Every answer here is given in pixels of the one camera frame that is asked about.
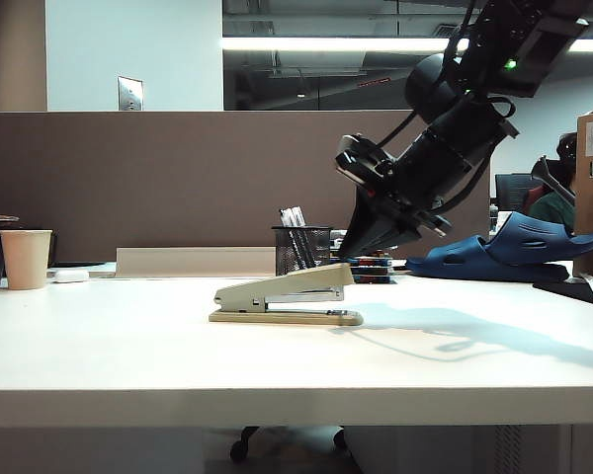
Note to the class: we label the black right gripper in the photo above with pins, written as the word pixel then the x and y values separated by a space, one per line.
pixel 425 178

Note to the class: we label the beige desk stapler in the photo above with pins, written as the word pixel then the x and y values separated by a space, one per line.
pixel 286 284

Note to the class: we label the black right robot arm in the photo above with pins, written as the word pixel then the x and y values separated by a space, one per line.
pixel 474 123

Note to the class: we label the colourful printed box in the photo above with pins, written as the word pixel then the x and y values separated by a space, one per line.
pixel 375 260
pixel 373 275

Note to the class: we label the clear plastic tray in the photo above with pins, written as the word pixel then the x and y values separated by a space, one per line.
pixel 337 233

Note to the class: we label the black white pen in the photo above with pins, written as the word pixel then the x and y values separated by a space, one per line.
pixel 298 216
pixel 285 217

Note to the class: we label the black mesh pen holder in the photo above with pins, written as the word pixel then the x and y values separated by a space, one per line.
pixel 289 252

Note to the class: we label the blue foam slipper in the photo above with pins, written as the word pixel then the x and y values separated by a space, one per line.
pixel 529 239
pixel 449 257

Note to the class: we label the person in green top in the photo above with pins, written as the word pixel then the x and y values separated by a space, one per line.
pixel 556 210

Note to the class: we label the long ceiling light strip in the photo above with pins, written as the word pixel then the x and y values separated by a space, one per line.
pixel 326 44

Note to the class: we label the dark angled bar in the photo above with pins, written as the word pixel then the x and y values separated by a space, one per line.
pixel 553 180

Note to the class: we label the brown desk partition panel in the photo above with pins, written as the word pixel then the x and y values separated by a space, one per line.
pixel 178 173

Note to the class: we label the black flat mat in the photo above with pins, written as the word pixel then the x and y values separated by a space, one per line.
pixel 568 291

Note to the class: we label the small white plastic case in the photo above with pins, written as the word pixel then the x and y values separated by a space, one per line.
pixel 70 276

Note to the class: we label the tan paper cup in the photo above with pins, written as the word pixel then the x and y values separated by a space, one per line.
pixel 25 259

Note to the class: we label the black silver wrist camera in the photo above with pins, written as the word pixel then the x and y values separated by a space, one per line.
pixel 363 160

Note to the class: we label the metal wall switch plate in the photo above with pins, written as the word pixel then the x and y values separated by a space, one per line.
pixel 131 94

